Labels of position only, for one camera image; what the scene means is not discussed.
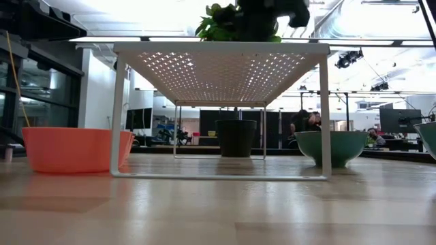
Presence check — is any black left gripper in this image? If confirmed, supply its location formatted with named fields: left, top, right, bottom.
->
left=0, top=0, right=88, bottom=41

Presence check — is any orange plastic mini bowl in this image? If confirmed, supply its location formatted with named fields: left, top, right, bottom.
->
left=21, top=127, right=133, bottom=175

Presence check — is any teal bowl patterned inside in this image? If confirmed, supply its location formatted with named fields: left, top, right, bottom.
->
left=294, top=130, right=370, bottom=169
left=413, top=121, right=436, bottom=161

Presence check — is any white perforated metal shelf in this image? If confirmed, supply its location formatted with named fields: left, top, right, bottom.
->
left=109, top=41, right=332, bottom=182

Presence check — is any black partition panel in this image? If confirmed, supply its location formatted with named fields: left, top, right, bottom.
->
left=199, top=110, right=296, bottom=148

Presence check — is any green potted plant black pot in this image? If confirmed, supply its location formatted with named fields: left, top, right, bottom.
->
left=195, top=0, right=311, bottom=159

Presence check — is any person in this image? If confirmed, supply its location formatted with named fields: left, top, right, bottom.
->
left=289, top=109, right=313, bottom=149
left=308, top=111, right=323, bottom=132
left=367, top=127, right=387, bottom=146

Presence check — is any black computer monitor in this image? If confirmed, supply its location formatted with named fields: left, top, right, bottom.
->
left=379, top=108, right=423, bottom=134

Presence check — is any black slanted bar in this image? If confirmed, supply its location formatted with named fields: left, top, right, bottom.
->
left=418, top=0, right=436, bottom=50

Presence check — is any thin yellow hanging cable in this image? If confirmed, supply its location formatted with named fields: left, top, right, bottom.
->
left=5, top=31, right=31, bottom=129

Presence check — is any black wall display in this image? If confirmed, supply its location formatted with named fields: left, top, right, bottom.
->
left=125, top=108, right=153, bottom=131

